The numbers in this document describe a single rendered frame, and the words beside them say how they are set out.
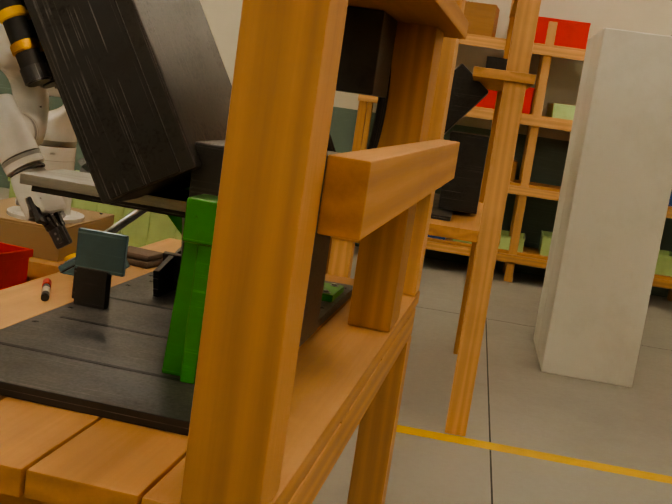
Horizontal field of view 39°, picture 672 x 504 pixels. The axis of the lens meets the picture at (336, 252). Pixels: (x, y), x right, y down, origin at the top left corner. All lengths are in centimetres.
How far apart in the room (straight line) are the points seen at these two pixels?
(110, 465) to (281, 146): 44
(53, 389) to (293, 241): 50
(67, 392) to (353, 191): 51
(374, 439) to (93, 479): 145
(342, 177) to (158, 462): 41
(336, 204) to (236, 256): 14
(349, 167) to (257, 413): 28
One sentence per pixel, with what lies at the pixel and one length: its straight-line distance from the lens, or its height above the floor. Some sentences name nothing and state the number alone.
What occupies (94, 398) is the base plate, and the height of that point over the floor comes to 90.
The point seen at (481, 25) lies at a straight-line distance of 830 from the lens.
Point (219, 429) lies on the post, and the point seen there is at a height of 97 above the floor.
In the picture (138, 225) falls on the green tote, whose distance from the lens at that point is 290.
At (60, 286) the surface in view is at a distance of 194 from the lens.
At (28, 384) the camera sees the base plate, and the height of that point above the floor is 90.
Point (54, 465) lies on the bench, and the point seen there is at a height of 88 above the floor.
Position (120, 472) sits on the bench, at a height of 88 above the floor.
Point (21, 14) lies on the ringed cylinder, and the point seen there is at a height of 139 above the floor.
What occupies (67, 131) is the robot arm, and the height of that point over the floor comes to 116.
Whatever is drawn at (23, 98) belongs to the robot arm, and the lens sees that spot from 217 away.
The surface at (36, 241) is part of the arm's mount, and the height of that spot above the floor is 89.
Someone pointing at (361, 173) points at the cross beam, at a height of 126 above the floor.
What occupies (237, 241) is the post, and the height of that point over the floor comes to 118.
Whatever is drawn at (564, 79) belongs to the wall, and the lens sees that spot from 884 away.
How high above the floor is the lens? 134
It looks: 9 degrees down
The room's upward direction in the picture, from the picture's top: 8 degrees clockwise
